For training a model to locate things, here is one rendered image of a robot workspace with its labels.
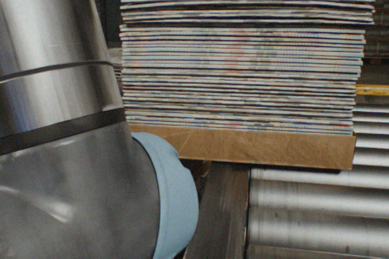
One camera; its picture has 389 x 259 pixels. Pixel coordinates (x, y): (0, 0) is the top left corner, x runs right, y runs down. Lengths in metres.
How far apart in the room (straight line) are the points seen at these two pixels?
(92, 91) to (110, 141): 0.02
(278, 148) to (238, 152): 0.05
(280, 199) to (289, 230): 0.06
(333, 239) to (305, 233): 0.03
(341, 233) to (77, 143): 0.29
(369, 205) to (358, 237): 0.07
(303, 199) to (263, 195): 0.04
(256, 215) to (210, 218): 0.05
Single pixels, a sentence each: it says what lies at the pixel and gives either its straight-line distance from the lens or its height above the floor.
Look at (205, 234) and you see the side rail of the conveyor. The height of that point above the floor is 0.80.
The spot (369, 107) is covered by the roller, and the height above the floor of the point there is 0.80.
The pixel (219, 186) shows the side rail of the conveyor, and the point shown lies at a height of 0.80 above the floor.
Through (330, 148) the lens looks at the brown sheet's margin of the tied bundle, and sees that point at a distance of 0.48.
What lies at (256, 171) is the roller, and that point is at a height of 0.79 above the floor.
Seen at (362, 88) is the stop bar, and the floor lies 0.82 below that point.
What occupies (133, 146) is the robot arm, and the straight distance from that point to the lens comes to 0.19.
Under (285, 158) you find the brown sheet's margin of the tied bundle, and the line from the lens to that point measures 0.48.
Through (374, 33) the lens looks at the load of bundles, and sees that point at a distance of 6.67.
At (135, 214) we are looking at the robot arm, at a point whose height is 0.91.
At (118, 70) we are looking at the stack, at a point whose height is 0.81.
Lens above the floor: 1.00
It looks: 16 degrees down
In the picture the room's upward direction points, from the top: straight up
